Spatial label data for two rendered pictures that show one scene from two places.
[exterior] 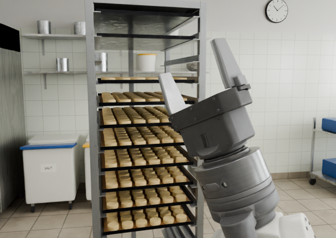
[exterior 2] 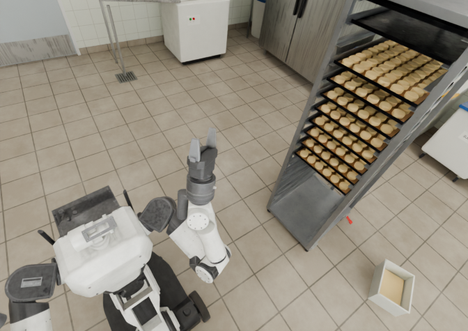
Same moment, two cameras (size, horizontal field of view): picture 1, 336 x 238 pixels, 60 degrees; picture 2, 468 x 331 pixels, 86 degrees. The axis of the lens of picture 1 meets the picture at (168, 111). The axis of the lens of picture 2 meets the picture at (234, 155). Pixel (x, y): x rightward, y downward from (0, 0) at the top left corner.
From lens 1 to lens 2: 0.74 m
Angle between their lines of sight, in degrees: 64
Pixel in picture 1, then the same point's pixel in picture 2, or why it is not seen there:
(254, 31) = not seen: outside the picture
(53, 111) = not seen: hidden behind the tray
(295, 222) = (193, 212)
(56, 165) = not seen: hidden behind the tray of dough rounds
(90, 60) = (332, 43)
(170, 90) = (210, 136)
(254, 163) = (191, 185)
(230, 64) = (193, 151)
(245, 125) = (196, 173)
